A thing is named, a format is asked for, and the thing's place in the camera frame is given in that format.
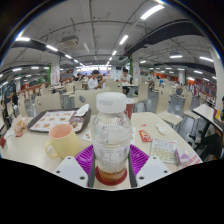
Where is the beige plastic chair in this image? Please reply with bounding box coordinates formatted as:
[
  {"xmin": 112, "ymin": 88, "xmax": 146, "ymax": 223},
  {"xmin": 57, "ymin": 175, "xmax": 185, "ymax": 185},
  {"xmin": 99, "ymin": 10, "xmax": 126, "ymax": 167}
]
[
  {"xmin": 34, "ymin": 92, "xmax": 63, "ymax": 116},
  {"xmin": 154, "ymin": 88, "xmax": 184, "ymax": 128},
  {"xmin": 74, "ymin": 88, "xmax": 111, "ymax": 112}
]

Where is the group of ceiling lights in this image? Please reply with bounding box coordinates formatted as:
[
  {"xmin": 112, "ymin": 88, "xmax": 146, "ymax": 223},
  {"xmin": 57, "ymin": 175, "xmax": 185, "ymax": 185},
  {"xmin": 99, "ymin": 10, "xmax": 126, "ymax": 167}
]
[{"xmin": 0, "ymin": 3, "xmax": 221, "ymax": 84}]

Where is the small red sachet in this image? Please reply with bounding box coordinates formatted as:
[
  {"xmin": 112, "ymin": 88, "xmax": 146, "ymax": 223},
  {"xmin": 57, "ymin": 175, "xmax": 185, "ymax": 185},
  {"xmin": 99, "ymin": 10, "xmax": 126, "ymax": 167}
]
[{"xmin": 138, "ymin": 129, "xmax": 153, "ymax": 143}]

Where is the crumpled white napkin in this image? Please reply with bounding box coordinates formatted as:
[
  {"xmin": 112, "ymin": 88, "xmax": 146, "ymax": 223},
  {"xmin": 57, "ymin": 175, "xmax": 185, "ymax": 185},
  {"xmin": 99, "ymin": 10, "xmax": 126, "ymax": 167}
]
[{"xmin": 73, "ymin": 103, "xmax": 90, "ymax": 118}]

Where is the flat round red coaster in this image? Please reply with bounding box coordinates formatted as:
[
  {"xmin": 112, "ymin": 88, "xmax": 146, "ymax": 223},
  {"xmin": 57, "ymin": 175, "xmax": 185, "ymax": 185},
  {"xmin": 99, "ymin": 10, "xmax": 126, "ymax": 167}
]
[{"xmin": 94, "ymin": 165, "xmax": 128, "ymax": 187}]

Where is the clear plastic packet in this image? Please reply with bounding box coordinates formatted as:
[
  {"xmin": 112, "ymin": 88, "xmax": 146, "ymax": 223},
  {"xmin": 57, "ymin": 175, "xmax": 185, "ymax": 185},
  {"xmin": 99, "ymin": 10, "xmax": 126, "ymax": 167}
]
[{"xmin": 149, "ymin": 137, "xmax": 178, "ymax": 164}]

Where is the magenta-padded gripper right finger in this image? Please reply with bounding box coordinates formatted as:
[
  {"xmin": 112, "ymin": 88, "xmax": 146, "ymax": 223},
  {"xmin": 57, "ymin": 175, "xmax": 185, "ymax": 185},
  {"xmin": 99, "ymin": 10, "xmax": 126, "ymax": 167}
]
[{"xmin": 128, "ymin": 144, "xmax": 172, "ymax": 189}]

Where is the dark brown food tray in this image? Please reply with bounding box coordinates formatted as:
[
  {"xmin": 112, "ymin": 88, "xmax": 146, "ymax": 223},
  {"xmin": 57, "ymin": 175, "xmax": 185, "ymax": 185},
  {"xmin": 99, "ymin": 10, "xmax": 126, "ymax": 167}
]
[{"xmin": 27, "ymin": 108, "xmax": 93, "ymax": 134}]

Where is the white dining table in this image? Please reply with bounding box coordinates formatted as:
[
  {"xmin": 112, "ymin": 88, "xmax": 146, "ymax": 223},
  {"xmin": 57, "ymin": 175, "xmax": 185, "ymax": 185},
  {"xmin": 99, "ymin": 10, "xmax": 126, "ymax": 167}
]
[{"xmin": 192, "ymin": 103, "xmax": 224, "ymax": 133}]

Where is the person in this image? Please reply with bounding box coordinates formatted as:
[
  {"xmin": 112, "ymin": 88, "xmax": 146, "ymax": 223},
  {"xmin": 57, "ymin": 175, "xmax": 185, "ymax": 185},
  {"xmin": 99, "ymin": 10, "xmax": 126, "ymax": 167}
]
[
  {"xmin": 3, "ymin": 90, "xmax": 19, "ymax": 116},
  {"xmin": 88, "ymin": 69, "xmax": 107, "ymax": 91},
  {"xmin": 187, "ymin": 96, "xmax": 224, "ymax": 161},
  {"xmin": 118, "ymin": 67, "xmax": 133, "ymax": 85}
]

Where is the yellow mug with pink inside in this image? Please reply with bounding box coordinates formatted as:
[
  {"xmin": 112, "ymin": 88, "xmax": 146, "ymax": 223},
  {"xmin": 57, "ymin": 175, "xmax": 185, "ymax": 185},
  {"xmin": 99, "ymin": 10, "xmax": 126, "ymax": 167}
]
[{"xmin": 44, "ymin": 123, "xmax": 81, "ymax": 160}]

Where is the food wrapper bag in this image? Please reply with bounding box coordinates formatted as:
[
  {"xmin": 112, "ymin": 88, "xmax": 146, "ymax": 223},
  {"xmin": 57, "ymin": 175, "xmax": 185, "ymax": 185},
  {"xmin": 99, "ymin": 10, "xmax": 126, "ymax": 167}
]
[{"xmin": 11, "ymin": 114, "xmax": 29, "ymax": 138}]

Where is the clear plastic tea bottle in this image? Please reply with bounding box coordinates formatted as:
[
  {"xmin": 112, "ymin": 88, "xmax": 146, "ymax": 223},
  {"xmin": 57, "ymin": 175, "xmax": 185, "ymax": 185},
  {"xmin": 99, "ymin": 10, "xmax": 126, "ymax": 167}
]
[{"xmin": 90, "ymin": 92, "xmax": 133, "ymax": 184}]

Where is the ceiling air conditioner unit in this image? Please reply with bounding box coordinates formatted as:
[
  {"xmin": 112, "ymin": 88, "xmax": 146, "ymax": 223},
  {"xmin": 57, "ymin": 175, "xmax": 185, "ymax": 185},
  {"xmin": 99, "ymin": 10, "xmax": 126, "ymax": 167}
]
[{"xmin": 59, "ymin": 34, "xmax": 80, "ymax": 47}]

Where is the crumpled white tissue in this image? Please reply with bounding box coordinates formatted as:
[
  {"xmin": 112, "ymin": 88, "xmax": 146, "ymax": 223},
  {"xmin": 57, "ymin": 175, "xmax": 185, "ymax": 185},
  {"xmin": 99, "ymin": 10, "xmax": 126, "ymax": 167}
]
[{"xmin": 154, "ymin": 123, "xmax": 168, "ymax": 136}]

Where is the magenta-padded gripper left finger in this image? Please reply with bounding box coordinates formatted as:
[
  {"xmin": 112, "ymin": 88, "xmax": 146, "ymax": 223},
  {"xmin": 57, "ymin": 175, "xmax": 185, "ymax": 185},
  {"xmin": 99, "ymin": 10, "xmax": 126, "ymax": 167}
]
[{"xmin": 53, "ymin": 144, "xmax": 95, "ymax": 189}]

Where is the pink tissue pack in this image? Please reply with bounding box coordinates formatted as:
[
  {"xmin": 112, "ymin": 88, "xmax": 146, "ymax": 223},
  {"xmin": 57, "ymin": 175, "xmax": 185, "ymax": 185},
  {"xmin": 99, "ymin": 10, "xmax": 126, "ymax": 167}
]
[{"xmin": 174, "ymin": 148, "xmax": 191, "ymax": 167}]

